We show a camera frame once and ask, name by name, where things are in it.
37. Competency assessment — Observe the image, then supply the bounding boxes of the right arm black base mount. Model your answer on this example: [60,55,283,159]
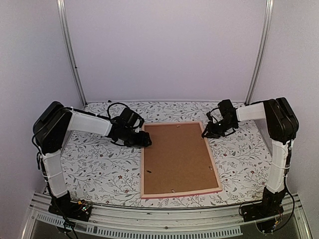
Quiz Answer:
[239,196,284,234]

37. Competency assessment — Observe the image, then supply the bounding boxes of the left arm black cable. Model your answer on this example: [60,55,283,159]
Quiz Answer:
[107,102,129,120]

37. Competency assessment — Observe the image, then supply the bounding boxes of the pink wooden picture frame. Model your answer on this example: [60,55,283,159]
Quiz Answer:
[140,121,223,199]

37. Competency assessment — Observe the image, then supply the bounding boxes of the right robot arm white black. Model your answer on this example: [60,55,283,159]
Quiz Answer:
[201,97,299,195]

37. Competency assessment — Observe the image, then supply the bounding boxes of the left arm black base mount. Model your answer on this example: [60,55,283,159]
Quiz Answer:
[48,193,92,222]

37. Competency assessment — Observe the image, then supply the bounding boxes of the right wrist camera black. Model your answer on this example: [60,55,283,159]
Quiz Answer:
[206,99,236,120]

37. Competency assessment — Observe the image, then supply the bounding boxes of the right aluminium corner post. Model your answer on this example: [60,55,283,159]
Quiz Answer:
[244,0,274,105]

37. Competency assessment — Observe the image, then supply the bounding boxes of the left aluminium corner post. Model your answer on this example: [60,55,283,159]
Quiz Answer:
[56,0,88,106]

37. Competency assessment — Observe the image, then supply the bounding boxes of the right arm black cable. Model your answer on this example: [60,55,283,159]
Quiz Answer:
[239,189,297,225]

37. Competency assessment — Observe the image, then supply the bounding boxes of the brown cardboard backing board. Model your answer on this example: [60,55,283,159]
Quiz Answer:
[144,123,219,195]

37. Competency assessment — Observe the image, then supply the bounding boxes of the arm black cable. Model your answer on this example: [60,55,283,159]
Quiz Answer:
[239,189,297,225]
[107,102,129,120]

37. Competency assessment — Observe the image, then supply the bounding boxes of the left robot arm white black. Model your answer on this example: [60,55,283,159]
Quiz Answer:
[32,101,152,216]

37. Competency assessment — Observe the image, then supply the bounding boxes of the aluminium corner post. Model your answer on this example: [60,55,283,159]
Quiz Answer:
[56,0,88,106]
[244,0,274,105]

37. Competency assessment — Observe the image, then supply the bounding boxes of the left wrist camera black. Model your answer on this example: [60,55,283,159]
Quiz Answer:
[119,108,145,129]

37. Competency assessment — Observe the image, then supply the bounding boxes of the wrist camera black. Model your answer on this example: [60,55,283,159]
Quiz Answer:
[206,99,236,120]
[119,108,145,129]

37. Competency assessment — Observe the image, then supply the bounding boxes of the aluminium front rail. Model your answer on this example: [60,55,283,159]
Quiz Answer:
[19,193,313,239]

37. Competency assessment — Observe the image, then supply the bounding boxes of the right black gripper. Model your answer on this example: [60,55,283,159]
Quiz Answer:
[201,119,237,139]

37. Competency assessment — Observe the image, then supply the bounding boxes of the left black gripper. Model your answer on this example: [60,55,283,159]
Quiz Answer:
[122,127,152,147]

